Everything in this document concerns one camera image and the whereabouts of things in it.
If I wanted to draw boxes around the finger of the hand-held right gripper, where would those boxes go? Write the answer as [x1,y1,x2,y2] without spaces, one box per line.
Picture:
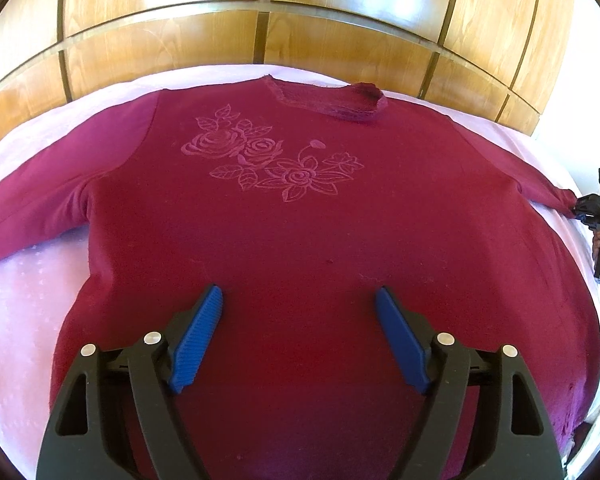
[571,194,600,225]

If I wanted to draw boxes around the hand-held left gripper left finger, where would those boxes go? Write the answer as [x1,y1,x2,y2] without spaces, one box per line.
[36,284,224,480]

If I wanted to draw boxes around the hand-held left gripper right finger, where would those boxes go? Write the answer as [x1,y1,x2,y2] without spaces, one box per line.
[375,286,566,480]

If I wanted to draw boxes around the maroon sweater with rose print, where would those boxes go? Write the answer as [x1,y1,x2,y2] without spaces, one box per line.
[0,74,600,480]

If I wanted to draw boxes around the pink bed sheet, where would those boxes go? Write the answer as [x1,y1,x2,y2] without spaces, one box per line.
[0,62,600,480]

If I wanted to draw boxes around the wooden panelled headboard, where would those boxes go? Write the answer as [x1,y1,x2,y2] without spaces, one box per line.
[0,0,581,156]

